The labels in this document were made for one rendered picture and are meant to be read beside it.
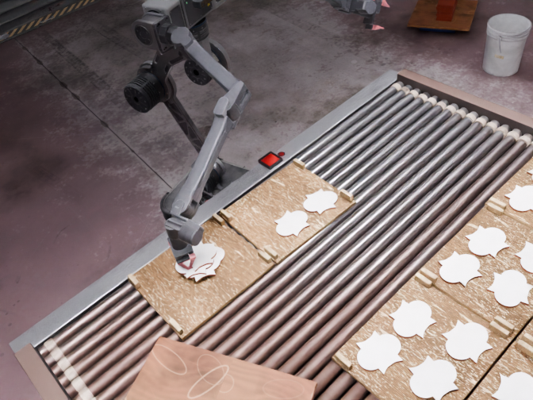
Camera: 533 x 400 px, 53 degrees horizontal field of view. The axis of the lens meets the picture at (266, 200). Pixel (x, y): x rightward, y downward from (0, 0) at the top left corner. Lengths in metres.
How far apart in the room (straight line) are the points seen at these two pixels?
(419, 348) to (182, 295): 0.80
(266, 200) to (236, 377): 0.80
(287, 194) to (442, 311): 0.75
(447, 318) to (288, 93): 2.88
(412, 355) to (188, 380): 0.66
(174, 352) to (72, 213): 2.28
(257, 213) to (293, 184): 0.20
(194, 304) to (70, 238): 1.91
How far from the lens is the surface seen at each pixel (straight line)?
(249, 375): 1.57
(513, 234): 2.03
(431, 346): 1.73
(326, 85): 4.36
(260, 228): 2.01
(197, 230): 1.73
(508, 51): 4.37
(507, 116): 2.50
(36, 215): 3.94
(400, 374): 1.67
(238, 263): 1.93
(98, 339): 1.93
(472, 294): 1.84
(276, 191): 2.14
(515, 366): 1.74
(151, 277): 1.98
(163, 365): 1.65
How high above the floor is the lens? 2.43
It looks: 45 degrees down
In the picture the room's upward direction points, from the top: 11 degrees counter-clockwise
